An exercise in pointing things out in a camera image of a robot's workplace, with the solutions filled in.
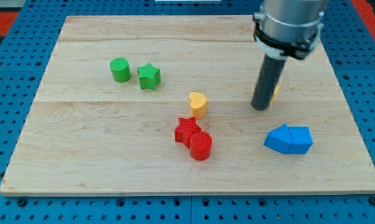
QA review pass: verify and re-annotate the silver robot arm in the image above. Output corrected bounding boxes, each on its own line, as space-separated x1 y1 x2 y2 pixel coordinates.
252 0 328 60

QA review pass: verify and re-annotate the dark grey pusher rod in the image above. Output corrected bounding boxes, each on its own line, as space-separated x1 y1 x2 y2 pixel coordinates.
251 55 285 111

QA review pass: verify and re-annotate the green cylinder block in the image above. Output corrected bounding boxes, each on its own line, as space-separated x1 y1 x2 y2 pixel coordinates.
109 57 131 83

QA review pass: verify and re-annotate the red cylinder block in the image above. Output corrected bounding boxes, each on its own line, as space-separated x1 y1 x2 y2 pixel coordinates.
190 131 213 161

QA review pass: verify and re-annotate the green star block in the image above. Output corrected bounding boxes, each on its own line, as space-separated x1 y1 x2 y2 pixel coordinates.
137 63 161 90

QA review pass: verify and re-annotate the blue pentagon block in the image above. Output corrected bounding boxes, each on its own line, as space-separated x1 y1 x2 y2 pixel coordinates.
287 126 313 154

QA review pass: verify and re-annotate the blue triangle block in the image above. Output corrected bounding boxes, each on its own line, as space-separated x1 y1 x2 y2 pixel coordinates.
264 124 292 154

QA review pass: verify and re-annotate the yellow heart block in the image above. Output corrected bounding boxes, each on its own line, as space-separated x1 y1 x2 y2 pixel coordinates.
188 91 208 119

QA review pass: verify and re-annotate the yellow hexagon block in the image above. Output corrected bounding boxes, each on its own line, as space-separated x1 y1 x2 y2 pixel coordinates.
269 84 280 105

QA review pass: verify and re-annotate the wooden board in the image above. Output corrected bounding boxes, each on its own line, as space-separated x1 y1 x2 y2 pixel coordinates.
0 16 375 197

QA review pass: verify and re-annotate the red star block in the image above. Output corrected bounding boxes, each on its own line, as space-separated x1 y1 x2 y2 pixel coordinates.
174 117 201 149

